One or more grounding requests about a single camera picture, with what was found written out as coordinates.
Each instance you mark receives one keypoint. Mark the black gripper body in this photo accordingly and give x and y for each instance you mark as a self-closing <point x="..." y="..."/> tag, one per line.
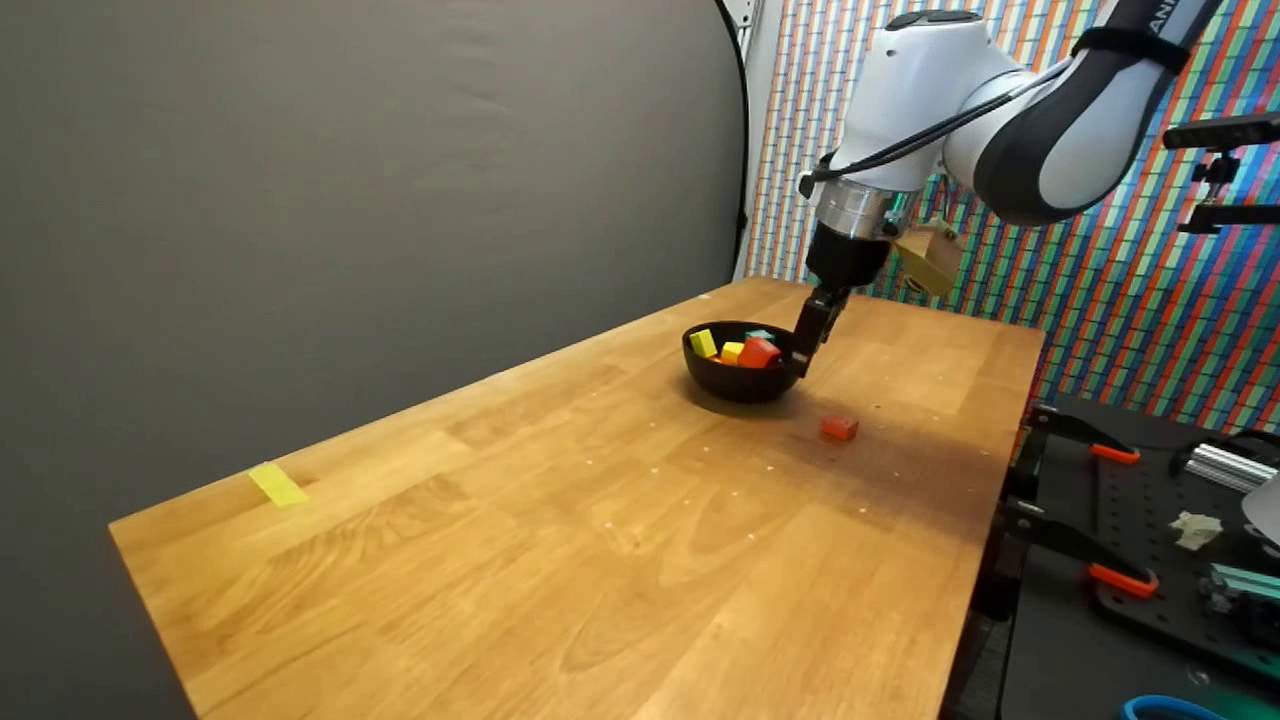
<point x="842" y="267"/>

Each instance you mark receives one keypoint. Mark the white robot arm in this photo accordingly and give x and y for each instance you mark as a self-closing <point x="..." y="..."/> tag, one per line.
<point x="1031" y="145"/>

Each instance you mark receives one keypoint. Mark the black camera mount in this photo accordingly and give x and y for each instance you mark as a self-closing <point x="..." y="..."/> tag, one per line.
<point x="1222" y="137"/>

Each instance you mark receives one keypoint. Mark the yellow-green cube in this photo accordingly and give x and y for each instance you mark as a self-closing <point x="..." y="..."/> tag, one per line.
<point x="704" y="340"/>

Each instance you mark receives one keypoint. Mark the yellow tape strip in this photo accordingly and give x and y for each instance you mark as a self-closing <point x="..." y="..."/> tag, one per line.
<point x="279" y="487"/>

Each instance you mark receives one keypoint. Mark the black perforated side board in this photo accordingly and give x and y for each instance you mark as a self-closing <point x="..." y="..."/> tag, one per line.
<point x="1050" y="646"/>

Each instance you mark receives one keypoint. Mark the black clamp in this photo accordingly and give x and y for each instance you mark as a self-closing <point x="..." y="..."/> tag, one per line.
<point x="1103" y="566"/>

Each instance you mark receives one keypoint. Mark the orange-handled clamp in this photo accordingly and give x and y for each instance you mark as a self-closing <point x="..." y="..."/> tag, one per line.
<point x="1103" y="444"/>

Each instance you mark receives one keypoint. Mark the black bowl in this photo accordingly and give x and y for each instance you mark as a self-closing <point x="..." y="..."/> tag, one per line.
<point x="740" y="384"/>

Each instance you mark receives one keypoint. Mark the yellow cube red side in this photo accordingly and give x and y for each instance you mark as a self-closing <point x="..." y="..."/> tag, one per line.
<point x="838" y="429"/>

